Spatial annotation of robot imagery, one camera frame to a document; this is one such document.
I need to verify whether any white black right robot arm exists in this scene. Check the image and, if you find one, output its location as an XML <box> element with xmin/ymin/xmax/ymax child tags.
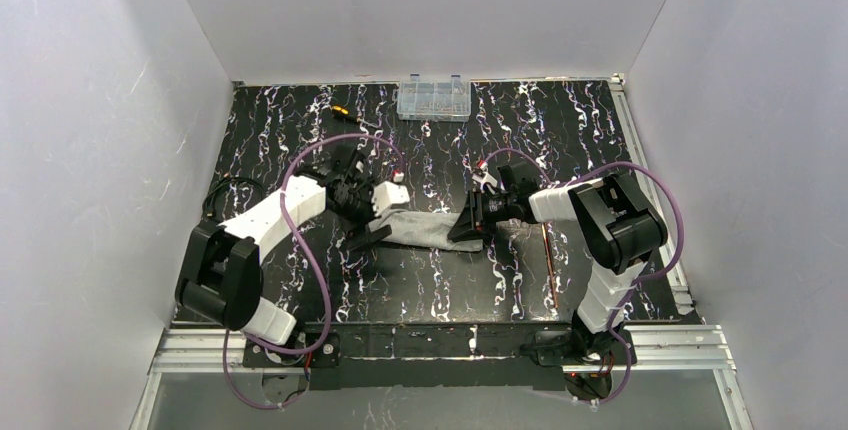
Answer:
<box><xmin>447</xmin><ymin>165</ymin><xmax>668</xmax><ymax>334</ymax></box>

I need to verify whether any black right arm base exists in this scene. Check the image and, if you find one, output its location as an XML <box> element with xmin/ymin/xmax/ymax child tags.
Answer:
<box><xmin>521</xmin><ymin>321</ymin><xmax>637</xmax><ymax>367</ymax></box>

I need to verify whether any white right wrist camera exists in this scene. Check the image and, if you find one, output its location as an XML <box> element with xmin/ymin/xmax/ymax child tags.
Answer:
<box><xmin>472</xmin><ymin>160</ymin><xmax>499</xmax><ymax>194</ymax></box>

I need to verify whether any clear plastic compartment box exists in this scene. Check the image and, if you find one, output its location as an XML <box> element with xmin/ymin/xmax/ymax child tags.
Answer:
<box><xmin>395</xmin><ymin>74</ymin><xmax>471</xmax><ymax>122</ymax></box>

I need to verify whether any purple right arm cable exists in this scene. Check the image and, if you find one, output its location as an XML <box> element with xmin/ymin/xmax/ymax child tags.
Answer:
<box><xmin>478</xmin><ymin>147</ymin><xmax>685</xmax><ymax>405</ymax></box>

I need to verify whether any grey cloth napkin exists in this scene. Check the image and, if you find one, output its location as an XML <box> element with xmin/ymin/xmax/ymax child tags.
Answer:
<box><xmin>368</xmin><ymin>209</ymin><xmax>484</xmax><ymax>253</ymax></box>

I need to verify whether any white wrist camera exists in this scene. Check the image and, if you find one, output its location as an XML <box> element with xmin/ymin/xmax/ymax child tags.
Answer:
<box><xmin>371</xmin><ymin>181</ymin><xmax>410</xmax><ymax>218</ymax></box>
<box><xmin>472</xmin><ymin>160</ymin><xmax>499</xmax><ymax>194</ymax></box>

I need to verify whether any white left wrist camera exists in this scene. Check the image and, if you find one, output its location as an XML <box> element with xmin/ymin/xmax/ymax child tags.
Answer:
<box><xmin>371</xmin><ymin>181</ymin><xmax>410</xmax><ymax>218</ymax></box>

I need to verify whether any black copper spoon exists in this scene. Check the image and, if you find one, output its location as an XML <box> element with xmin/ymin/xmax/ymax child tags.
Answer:
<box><xmin>540</xmin><ymin>223</ymin><xmax>559</xmax><ymax>310</ymax></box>

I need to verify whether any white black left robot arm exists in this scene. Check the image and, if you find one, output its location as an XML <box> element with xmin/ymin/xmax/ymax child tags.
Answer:
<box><xmin>174</xmin><ymin>147</ymin><xmax>410</xmax><ymax>347</ymax></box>

